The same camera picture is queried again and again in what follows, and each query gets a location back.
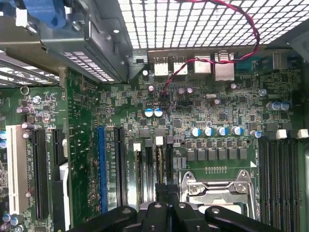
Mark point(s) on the blue plastic case latch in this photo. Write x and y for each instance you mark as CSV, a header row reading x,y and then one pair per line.
x,y
48,14

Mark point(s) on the long black expansion slot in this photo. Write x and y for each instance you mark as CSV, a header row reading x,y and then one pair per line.
x,y
39,174
119,166

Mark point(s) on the green motherboard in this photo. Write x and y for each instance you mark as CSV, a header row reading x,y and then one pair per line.
x,y
205,113

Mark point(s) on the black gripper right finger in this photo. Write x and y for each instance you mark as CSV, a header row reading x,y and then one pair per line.
x,y
186,217

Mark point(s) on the RAM slot with white clips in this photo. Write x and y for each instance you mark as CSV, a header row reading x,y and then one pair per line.
x,y
137,147
274,181
295,181
159,140

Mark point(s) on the CPU socket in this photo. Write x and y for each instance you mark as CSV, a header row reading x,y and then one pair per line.
x,y
218,200

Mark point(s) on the tall silver rear port block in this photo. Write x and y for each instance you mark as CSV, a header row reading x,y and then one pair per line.
x,y
224,72

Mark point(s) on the blue expansion slot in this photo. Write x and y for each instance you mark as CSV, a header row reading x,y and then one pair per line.
x,y
101,169

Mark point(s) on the short black expansion slot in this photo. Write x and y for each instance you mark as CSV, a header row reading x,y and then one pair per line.
x,y
57,147

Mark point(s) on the black open PC case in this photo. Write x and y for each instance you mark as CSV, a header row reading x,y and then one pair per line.
x,y
297,36

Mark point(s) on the silver CPU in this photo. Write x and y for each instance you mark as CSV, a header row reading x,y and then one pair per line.
x,y
234,208

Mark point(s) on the RAM slot with black clips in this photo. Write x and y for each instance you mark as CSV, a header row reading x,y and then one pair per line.
x,y
263,181
148,164
170,164
285,181

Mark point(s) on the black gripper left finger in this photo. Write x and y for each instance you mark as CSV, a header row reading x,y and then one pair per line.
x,y
154,217

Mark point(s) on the metal socket cover frame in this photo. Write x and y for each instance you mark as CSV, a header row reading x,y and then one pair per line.
x,y
217,188

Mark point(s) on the white expansion slot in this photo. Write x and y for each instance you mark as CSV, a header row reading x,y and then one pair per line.
x,y
17,169

